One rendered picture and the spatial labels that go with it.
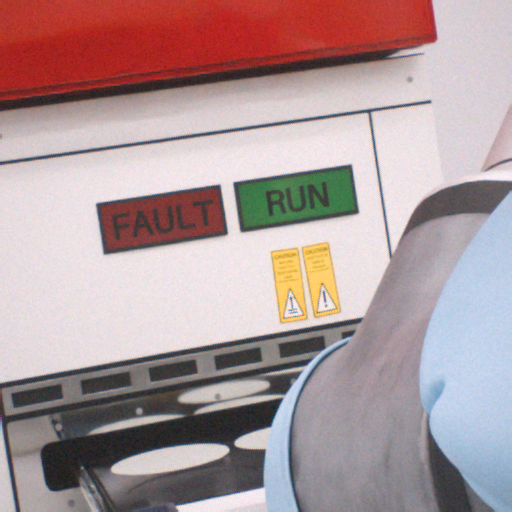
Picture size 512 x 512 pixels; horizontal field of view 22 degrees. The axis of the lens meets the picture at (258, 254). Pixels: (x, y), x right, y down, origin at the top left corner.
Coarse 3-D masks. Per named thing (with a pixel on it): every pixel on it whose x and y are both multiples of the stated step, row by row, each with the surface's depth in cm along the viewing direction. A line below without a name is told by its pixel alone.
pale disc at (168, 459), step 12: (204, 444) 115; (216, 444) 114; (144, 456) 113; (156, 456) 113; (168, 456) 112; (180, 456) 111; (192, 456) 110; (204, 456) 109; (216, 456) 109; (120, 468) 110; (132, 468) 109; (144, 468) 108; (156, 468) 108; (168, 468) 107; (180, 468) 106
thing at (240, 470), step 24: (240, 432) 118; (120, 456) 115; (240, 456) 107; (264, 456) 106; (120, 480) 105; (144, 480) 104; (168, 480) 103; (192, 480) 101; (216, 480) 100; (240, 480) 99; (120, 504) 96; (144, 504) 95
